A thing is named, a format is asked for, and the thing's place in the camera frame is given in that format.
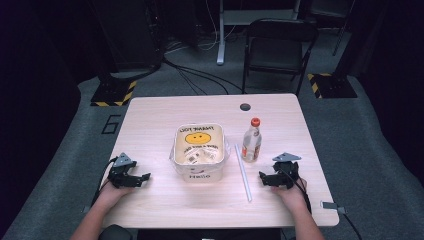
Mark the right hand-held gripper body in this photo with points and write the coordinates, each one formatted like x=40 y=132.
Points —
x=287 y=171

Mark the person's right hand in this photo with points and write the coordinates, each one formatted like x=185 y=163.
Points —
x=291 y=196

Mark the person's left hand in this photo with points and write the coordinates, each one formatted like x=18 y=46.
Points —
x=113 y=195

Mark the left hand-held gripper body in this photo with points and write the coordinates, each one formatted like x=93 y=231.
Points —
x=121 y=166

